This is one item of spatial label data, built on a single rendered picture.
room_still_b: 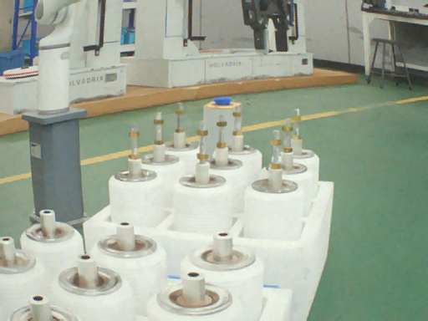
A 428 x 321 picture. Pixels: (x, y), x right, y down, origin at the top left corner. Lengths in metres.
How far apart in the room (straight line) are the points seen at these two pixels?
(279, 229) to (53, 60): 0.76
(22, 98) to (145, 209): 2.14
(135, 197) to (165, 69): 2.73
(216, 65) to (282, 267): 3.09
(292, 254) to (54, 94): 0.78
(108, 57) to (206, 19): 4.70
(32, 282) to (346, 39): 6.16
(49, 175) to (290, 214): 0.72
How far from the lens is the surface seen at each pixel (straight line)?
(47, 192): 1.49
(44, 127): 1.46
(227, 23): 7.79
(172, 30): 3.76
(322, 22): 6.84
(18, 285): 0.65
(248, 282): 0.67
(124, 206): 1.01
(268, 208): 0.94
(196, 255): 0.70
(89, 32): 3.46
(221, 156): 1.10
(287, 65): 4.53
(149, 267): 0.70
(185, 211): 0.98
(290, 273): 0.94
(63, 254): 0.74
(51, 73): 1.46
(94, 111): 3.27
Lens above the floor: 0.52
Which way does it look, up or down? 14 degrees down
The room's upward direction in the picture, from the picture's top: straight up
